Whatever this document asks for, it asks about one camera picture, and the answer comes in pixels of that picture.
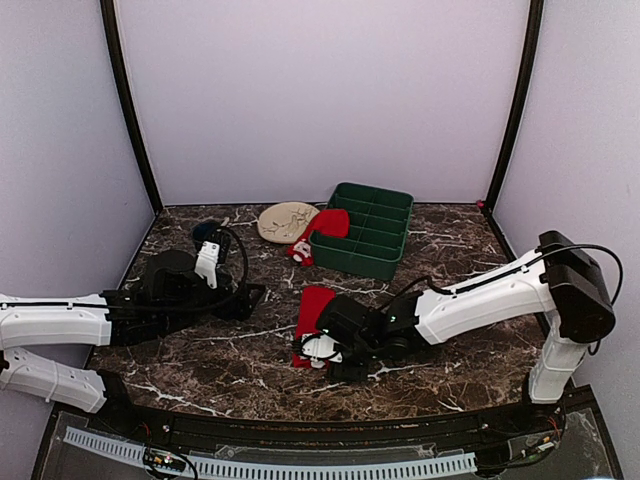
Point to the beige bird pattern plate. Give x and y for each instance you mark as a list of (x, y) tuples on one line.
[(284, 223)]

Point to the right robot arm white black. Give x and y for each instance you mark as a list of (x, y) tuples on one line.
[(558, 279)]

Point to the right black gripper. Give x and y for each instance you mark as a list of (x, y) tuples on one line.
[(358, 374)]

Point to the dark blue cup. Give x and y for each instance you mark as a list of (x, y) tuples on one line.
[(201, 232)]

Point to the black right frame post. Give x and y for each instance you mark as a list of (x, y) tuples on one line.
[(521, 89)]

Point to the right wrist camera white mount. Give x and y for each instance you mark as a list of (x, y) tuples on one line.
[(318, 349)]

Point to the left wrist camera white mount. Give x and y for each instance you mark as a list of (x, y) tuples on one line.
[(207, 262)]

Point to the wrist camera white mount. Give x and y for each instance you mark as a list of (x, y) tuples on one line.
[(207, 262), (318, 349)]

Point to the black left frame post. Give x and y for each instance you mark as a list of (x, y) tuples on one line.
[(121, 79)]

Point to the black frame post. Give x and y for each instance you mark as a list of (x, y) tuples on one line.
[(521, 89), (121, 79)]

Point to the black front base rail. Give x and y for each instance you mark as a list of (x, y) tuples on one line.
[(481, 429)]

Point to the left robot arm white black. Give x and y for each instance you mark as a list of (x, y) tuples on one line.
[(27, 322)]

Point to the red sock plain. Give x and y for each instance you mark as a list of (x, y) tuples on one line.
[(313, 301)]

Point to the white slotted cable duct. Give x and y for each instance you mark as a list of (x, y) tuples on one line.
[(171, 465)]

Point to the red Santa sock in tray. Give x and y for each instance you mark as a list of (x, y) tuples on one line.
[(330, 222)]

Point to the green divided plastic organizer tray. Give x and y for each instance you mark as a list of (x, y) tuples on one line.
[(378, 228)]

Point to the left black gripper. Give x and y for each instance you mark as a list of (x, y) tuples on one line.
[(242, 309)]

